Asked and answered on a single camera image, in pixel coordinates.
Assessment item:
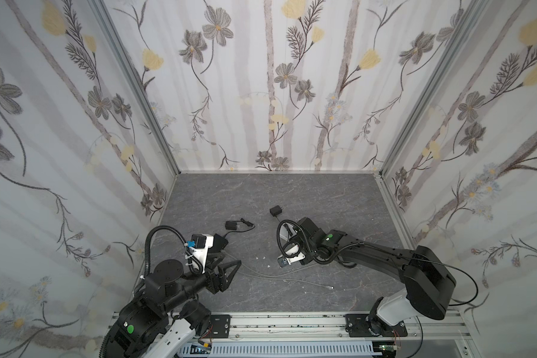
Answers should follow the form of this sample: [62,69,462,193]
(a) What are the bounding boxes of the white slotted cable duct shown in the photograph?
[115,342,386,358]

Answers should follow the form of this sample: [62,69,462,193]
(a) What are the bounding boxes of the black network switch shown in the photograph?
[209,234,228,254]

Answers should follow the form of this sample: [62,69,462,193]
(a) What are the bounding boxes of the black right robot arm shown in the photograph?
[277,218,461,337]

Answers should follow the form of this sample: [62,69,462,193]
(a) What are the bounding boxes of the black power adapter with cable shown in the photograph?
[225,219,256,234]

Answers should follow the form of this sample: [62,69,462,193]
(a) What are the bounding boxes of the aluminium mounting rail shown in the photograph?
[102,310,475,343]

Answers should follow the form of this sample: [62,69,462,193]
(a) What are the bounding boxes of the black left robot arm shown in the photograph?
[98,225,242,357]

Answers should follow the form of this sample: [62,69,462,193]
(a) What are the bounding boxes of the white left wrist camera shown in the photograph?
[185,234,214,274]

